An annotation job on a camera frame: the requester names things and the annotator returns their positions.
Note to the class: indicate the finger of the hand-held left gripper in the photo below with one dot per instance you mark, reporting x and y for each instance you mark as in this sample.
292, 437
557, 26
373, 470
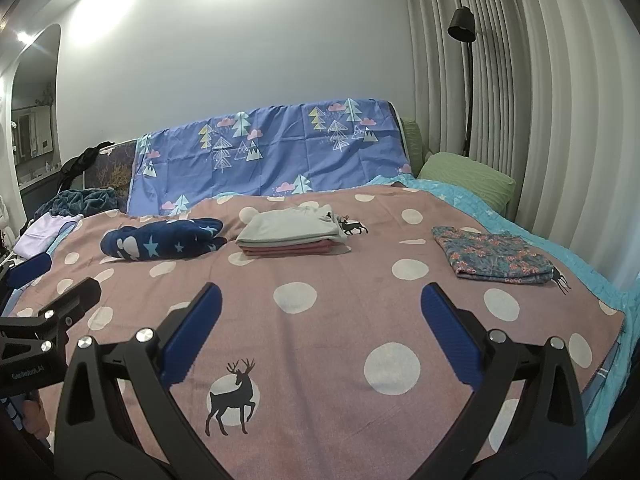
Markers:
75, 300
30, 270

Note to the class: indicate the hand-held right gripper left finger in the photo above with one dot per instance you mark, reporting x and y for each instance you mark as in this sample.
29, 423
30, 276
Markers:
195, 330

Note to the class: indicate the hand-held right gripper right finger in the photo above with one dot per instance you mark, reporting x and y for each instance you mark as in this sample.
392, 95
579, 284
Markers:
450, 335

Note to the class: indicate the grey long-sleeve shirt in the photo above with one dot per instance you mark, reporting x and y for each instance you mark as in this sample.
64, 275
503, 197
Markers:
285, 227

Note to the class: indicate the person's left hand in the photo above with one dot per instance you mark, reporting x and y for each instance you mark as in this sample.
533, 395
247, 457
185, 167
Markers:
35, 417

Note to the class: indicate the lavender garment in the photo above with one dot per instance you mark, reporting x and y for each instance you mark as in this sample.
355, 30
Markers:
42, 230

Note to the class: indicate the dark teal fleece blanket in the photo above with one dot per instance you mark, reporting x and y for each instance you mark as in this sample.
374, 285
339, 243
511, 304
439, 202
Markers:
85, 200

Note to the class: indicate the blue floral garment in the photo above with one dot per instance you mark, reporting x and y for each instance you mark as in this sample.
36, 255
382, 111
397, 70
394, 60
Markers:
495, 257

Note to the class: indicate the navy star-print fleece garment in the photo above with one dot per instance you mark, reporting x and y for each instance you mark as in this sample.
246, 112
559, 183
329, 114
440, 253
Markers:
150, 242

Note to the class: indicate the black garment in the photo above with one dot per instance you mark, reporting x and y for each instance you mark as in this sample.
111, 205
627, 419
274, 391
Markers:
85, 160

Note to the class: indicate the dark printed duvet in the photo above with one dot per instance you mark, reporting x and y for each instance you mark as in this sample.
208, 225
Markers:
112, 170

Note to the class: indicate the pink folded garment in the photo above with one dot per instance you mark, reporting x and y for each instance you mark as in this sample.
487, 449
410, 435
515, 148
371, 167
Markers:
300, 249

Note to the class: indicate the green pillow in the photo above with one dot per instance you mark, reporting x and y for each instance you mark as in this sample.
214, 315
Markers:
465, 175
412, 145

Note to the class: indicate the blue tree-print sheet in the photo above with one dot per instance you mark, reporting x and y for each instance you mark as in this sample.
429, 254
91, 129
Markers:
280, 160

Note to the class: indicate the white pleated curtain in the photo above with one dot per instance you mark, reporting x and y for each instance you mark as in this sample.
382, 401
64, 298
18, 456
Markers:
550, 110

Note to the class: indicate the black floor lamp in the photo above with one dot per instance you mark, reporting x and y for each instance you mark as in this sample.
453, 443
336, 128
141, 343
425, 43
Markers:
460, 22

